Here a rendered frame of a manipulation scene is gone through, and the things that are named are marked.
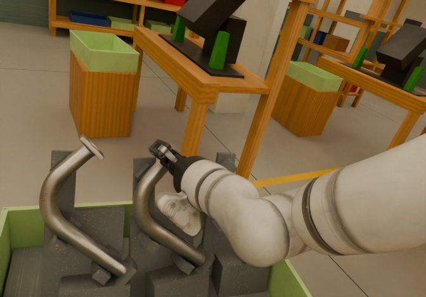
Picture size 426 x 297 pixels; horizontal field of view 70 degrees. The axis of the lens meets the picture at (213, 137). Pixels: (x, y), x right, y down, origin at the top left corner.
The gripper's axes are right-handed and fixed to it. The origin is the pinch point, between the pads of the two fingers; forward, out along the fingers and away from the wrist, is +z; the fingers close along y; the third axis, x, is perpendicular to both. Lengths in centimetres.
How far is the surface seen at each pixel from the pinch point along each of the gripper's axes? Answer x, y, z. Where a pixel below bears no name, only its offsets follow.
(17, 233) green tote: 33.1, 4.1, 23.7
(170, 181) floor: -8, -95, 165
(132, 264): 19.5, -10.5, 1.5
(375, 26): -414, -236, 255
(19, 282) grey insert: 38.2, -1.4, 15.8
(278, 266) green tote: -0.5, -39.0, -5.2
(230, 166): -9.3, -12.9, 0.7
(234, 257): 5.0, -31.6, 0.9
